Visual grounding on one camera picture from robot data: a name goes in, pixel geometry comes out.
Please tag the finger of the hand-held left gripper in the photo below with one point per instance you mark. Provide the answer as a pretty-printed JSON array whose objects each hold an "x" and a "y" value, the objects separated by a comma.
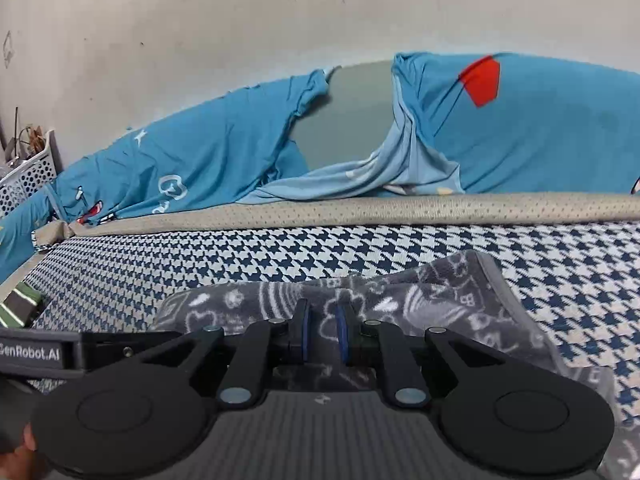
[{"x": 115, "y": 345}]

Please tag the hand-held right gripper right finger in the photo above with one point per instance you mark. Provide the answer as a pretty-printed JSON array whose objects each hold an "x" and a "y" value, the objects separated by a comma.
[{"x": 342, "y": 334}]

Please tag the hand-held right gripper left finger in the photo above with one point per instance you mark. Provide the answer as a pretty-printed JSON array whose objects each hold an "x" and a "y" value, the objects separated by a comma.
[{"x": 302, "y": 332}]

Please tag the white plastic basket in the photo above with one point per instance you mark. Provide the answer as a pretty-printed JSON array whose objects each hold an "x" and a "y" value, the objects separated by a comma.
[{"x": 30, "y": 175}]

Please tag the grey cushion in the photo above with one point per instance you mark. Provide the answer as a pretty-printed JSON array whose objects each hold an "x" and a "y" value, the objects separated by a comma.
[{"x": 345, "y": 110}]

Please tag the green striped folded garment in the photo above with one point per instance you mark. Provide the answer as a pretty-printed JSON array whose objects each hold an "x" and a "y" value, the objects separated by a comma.
[{"x": 20, "y": 305}]

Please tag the blue airplane print bed cover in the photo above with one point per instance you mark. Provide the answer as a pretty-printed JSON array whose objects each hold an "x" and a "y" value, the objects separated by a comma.
[{"x": 525, "y": 125}]

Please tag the grey doodle print fleece garment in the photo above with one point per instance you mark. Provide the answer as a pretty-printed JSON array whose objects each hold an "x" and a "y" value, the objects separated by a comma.
[{"x": 450, "y": 300}]

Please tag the person's left hand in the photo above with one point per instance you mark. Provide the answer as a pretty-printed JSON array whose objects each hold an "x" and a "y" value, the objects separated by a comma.
[{"x": 20, "y": 455}]

